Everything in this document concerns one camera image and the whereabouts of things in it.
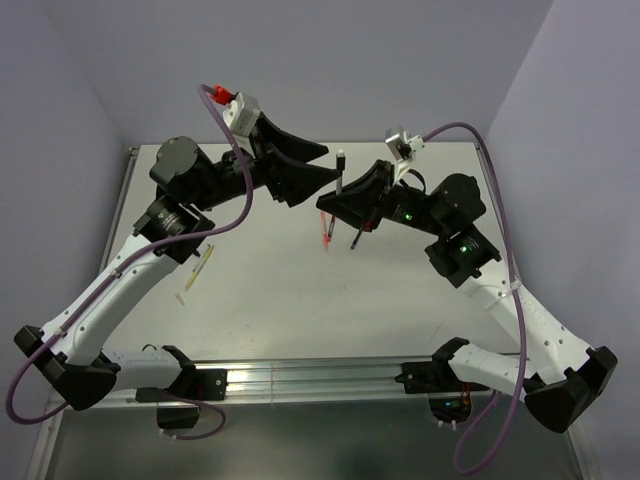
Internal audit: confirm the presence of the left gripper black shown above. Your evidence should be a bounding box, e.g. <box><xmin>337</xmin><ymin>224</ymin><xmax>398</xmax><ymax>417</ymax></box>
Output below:
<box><xmin>189</xmin><ymin>112</ymin><xmax>338</xmax><ymax>212</ymax></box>

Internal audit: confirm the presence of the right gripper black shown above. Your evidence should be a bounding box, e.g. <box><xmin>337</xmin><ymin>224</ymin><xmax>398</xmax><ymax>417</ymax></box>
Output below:
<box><xmin>316</xmin><ymin>159</ymin><xmax>448</xmax><ymax>237</ymax></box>

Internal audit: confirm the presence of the purple pen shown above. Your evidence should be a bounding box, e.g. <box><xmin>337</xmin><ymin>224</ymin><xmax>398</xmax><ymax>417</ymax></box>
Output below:
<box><xmin>350</xmin><ymin>228</ymin><xmax>364</xmax><ymax>250</ymax></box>

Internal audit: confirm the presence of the white pen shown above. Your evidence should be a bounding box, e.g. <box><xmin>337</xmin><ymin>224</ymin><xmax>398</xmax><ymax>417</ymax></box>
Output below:
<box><xmin>335</xmin><ymin>149</ymin><xmax>346</xmax><ymax>194</ymax></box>

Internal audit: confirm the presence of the orange pen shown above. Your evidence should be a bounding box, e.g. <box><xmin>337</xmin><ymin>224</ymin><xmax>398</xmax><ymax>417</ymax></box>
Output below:
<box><xmin>320</xmin><ymin>211</ymin><xmax>329</xmax><ymax>253</ymax></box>

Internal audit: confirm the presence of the red pen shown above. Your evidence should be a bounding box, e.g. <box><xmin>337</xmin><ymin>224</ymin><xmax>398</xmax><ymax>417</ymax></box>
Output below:
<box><xmin>327</xmin><ymin>215</ymin><xmax>336</xmax><ymax>242</ymax></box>

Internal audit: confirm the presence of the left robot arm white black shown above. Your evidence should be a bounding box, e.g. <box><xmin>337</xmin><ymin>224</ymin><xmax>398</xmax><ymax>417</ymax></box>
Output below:
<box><xmin>14</xmin><ymin>115</ymin><xmax>338</xmax><ymax>411</ymax></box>

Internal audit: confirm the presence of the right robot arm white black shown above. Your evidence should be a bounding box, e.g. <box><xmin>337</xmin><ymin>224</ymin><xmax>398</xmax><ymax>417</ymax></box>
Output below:
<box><xmin>316</xmin><ymin>161</ymin><xmax>618</xmax><ymax>433</ymax></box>

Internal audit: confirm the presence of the yellow pen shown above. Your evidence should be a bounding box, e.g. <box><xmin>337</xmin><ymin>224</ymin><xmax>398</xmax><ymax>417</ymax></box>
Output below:
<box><xmin>184</xmin><ymin>244</ymin><xmax>215</xmax><ymax>292</ymax></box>

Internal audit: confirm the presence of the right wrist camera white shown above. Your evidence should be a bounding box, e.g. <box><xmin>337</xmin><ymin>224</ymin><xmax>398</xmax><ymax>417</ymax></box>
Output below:
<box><xmin>385</xmin><ymin>125</ymin><xmax>425</xmax><ymax>182</ymax></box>

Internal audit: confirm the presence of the aluminium rail frame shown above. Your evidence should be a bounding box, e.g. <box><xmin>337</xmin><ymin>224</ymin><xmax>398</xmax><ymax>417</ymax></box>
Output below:
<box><xmin>47</xmin><ymin>349</ymin><xmax>571</xmax><ymax>406</ymax></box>

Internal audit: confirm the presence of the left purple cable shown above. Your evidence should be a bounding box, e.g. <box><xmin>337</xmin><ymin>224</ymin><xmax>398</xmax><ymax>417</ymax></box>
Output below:
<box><xmin>6</xmin><ymin>83</ymin><xmax>254</xmax><ymax>427</ymax></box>

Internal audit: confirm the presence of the purple cable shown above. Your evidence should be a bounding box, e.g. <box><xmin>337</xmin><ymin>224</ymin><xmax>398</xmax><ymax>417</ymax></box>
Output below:
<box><xmin>422</xmin><ymin>121</ymin><xmax>528</xmax><ymax>475</ymax></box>
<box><xmin>6</xmin><ymin>83</ymin><xmax>254</xmax><ymax>427</ymax></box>

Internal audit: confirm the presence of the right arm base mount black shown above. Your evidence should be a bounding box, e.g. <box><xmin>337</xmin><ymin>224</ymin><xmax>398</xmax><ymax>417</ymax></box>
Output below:
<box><xmin>394</xmin><ymin>360</ymin><xmax>476</xmax><ymax>424</ymax></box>

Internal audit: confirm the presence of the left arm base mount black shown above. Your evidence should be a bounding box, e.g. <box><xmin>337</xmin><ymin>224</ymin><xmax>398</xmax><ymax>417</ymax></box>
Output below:
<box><xmin>135</xmin><ymin>369</ymin><xmax>227</xmax><ymax>438</ymax></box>

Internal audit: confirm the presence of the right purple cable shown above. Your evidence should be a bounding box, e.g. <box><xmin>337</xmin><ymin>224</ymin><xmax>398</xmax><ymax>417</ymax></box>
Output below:
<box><xmin>422</xmin><ymin>121</ymin><xmax>528</xmax><ymax>475</ymax></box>

